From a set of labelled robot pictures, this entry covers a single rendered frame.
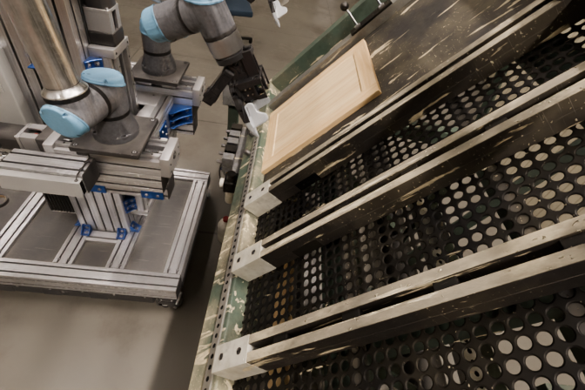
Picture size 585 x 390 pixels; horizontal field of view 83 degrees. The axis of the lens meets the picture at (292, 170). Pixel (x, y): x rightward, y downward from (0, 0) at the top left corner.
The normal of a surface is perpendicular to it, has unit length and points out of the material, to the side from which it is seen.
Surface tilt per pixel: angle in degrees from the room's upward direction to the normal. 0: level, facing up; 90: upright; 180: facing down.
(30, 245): 0
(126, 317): 0
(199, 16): 95
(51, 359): 0
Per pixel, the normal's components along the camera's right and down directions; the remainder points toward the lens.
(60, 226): 0.16, -0.72
